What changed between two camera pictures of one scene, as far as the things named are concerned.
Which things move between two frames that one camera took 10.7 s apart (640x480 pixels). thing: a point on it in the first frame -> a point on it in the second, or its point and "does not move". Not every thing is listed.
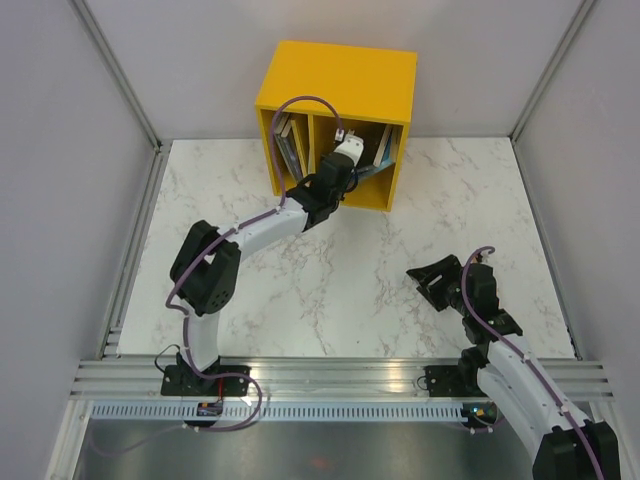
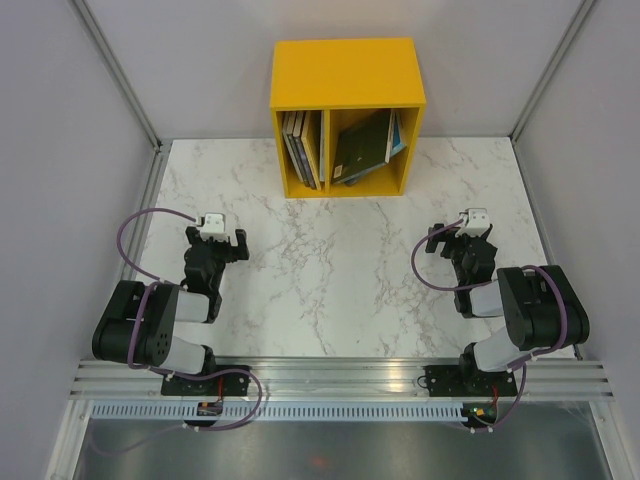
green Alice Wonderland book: (386, 173) -> (362, 145)
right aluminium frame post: (564, 43) does not move
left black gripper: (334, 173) -> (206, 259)
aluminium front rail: (302, 379) does not move
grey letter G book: (301, 129) -> (322, 147)
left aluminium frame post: (120, 75) does not move
